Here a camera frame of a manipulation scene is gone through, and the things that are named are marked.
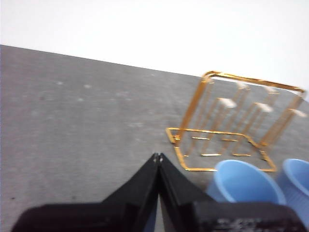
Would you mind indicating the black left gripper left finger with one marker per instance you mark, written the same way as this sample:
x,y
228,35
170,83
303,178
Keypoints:
x,y
116,212

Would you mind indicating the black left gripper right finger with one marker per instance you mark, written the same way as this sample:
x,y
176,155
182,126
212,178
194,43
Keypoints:
x,y
193,212

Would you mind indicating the blue ribbed cup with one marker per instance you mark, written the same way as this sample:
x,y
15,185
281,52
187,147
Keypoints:
x,y
241,183
297,178

